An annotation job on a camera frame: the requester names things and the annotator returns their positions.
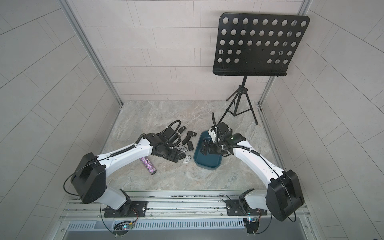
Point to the black key fob lower centre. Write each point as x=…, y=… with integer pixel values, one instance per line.
x=190, y=145

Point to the white key fob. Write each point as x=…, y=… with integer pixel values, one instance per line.
x=187, y=159

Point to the black key fob upper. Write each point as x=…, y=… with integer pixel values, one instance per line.
x=192, y=134

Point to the purple glitter tube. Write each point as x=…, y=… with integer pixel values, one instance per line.
x=148, y=164

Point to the black key fob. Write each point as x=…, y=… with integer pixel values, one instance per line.
x=186, y=140
x=192, y=134
x=190, y=145

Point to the right circuit board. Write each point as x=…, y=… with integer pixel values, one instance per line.
x=252, y=225

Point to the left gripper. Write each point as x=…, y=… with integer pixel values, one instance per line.
x=173, y=156

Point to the teal storage tray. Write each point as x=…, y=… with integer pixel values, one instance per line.
x=203, y=156

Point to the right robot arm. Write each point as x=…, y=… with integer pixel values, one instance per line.
x=284, y=193

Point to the black music stand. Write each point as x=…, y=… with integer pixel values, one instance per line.
x=256, y=45

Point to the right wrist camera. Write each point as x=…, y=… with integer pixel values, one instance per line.
x=221, y=132

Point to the silver BMW key fob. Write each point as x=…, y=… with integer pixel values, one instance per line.
x=182, y=148

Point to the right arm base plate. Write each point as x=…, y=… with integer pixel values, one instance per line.
x=233, y=208

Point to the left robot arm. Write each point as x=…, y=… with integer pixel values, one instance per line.
x=89, y=178

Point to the left circuit board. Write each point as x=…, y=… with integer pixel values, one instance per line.
x=120, y=229

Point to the black VW key top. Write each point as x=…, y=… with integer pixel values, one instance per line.
x=182, y=129

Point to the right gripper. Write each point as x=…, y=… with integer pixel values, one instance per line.
x=208, y=147

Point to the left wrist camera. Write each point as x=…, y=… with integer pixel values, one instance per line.
x=170, y=136

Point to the circuit board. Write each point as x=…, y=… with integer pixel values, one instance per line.
x=120, y=229
x=252, y=225

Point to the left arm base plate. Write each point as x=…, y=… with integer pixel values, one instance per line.
x=132, y=208

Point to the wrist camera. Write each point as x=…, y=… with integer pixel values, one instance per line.
x=221, y=132
x=170, y=136

